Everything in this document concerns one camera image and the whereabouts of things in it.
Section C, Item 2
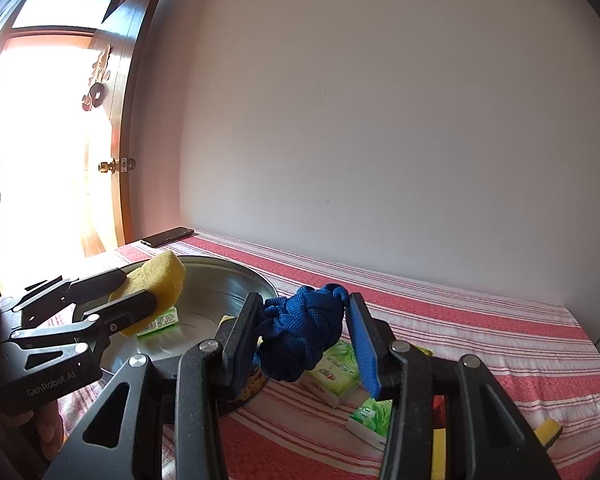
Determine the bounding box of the large yellow sponge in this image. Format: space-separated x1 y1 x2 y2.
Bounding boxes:
430 428 446 480

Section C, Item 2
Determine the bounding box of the brass door knob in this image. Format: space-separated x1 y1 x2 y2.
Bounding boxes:
97 157 136 174

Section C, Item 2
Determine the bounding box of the black smartphone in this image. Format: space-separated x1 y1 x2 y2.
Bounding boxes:
140 226 195 248

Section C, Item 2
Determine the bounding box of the green tissue pack in tin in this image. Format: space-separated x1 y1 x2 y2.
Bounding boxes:
136 307 178 337

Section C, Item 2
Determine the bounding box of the red white striped bedsheet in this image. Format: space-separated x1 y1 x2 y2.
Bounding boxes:
54 228 600 480

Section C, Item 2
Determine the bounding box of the green tissue pack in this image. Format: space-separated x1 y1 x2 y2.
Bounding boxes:
299 340 361 408
346 398 392 451
136 307 178 337

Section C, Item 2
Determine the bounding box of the person's left hand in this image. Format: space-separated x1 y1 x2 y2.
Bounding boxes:
33 401 65 460

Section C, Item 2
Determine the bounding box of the yellow green scouring sponge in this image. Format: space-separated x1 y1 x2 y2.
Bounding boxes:
533 418 562 450

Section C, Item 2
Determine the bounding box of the blue knitted cloth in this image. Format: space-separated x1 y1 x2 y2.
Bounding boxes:
254 284 350 382

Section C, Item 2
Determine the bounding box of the yellow sponge front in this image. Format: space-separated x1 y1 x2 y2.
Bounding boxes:
109 250 186 337

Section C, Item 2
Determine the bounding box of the open wooden entrance door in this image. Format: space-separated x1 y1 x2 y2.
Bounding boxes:
82 0 160 256

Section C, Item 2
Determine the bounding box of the round metal tin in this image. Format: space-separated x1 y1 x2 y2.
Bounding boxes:
100 256 277 378

